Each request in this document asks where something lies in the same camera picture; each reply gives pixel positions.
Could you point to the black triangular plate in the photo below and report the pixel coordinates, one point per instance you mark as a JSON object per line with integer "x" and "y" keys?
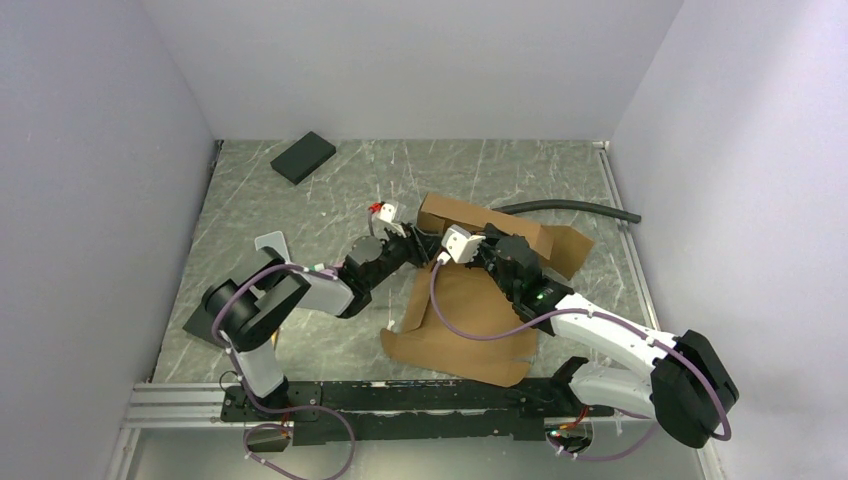
{"x": 199, "y": 325}

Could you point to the black foam tube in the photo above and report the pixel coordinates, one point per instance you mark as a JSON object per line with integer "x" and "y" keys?
{"x": 572, "y": 205}

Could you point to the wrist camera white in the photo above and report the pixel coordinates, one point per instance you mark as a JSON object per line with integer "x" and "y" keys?
{"x": 459, "y": 245}
{"x": 385, "y": 217}

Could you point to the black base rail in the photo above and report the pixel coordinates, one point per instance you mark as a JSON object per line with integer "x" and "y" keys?
{"x": 328, "y": 411}

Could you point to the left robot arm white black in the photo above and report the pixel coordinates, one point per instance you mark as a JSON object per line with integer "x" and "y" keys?
{"x": 243, "y": 311}

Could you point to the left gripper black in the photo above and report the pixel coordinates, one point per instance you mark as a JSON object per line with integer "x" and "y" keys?
{"x": 423, "y": 247}

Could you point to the aluminium frame rail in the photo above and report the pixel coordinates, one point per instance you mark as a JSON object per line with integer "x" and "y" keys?
{"x": 174, "y": 406}

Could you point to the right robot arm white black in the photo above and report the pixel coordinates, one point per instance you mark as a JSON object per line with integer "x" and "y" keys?
{"x": 677, "y": 380}

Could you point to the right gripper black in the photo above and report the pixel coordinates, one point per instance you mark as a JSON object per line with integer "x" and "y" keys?
{"x": 491, "y": 237}

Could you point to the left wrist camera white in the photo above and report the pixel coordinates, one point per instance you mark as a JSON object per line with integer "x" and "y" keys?
{"x": 385, "y": 217}

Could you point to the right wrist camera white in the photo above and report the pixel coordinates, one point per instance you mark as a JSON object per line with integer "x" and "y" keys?
{"x": 459, "y": 245}

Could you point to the brown cardboard box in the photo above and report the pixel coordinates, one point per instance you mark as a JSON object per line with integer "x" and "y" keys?
{"x": 455, "y": 321}

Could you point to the black flat box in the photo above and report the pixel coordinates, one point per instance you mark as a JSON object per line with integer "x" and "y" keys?
{"x": 303, "y": 157}

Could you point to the clear plastic lid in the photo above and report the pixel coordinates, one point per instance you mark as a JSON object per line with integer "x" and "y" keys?
{"x": 272, "y": 248}

